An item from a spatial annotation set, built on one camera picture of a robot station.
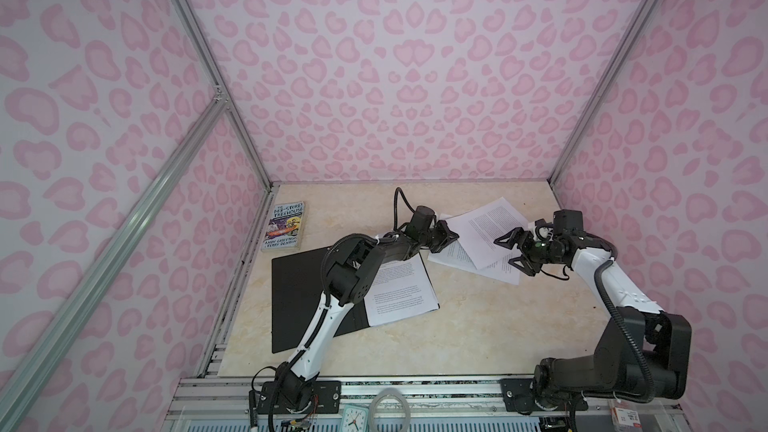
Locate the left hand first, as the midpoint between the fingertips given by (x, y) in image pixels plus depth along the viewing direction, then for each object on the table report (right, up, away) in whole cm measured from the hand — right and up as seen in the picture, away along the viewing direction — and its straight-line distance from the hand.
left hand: (466, 231), depth 98 cm
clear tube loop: (-26, -40, -21) cm, 52 cm away
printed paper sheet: (+7, +1, +9) cm, 11 cm away
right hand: (+7, -3, -14) cm, 16 cm away
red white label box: (+29, -41, -29) cm, 58 cm away
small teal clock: (-32, -41, -29) cm, 60 cm away
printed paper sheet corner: (-22, -17, -7) cm, 29 cm away
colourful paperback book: (-62, +1, +7) cm, 62 cm away
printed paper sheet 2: (-3, -8, +2) cm, 9 cm away
